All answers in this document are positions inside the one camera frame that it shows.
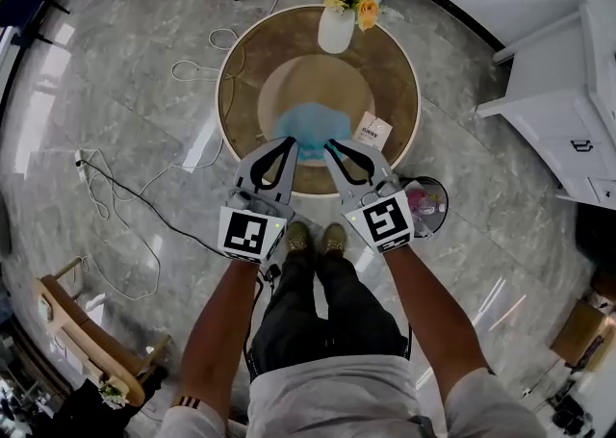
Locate person's right forearm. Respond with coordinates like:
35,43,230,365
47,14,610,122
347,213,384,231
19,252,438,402
383,245,492,401

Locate person's dark trousers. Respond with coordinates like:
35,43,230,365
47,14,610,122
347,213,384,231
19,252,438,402
249,250,410,374

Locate person's left olive shoe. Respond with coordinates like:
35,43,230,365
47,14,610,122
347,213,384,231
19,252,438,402
286,221,313,254

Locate brown cardboard box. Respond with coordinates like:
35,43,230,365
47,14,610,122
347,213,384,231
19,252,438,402
551,300,612,370

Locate person's right olive shoe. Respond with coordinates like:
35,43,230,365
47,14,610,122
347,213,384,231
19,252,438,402
321,222,348,254

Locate white vase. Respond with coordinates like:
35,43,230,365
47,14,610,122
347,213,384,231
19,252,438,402
317,5,357,55

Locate round glass coffee table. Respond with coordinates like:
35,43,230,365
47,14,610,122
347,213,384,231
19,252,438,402
215,3,423,199

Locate person's olive shoe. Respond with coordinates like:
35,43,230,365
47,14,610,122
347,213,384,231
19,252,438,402
321,222,348,254
286,221,313,254

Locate black round waste bin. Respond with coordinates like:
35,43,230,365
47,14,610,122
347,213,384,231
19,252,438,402
397,175,449,243

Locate wooden chair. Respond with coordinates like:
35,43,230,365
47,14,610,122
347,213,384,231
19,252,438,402
31,257,172,408

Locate white cabinet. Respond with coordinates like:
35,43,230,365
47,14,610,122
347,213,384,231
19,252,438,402
475,0,616,211

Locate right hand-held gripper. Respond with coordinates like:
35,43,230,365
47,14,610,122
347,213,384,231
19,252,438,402
321,138,416,255

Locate white printed packet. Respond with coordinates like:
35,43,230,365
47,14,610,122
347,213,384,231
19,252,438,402
356,111,394,151

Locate person's left forearm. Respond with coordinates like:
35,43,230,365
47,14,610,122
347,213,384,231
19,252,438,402
180,257,264,421

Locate person's grey shirt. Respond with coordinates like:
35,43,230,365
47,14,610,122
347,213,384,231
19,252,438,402
158,353,548,438

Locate white cable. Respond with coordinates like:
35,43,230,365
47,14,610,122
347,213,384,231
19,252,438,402
170,0,290,86
76,135,227,302

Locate blue cloth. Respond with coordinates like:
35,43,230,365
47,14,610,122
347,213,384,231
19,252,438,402
273,102,353,164

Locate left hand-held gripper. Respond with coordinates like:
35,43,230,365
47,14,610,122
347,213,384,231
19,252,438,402
217,136,298,265

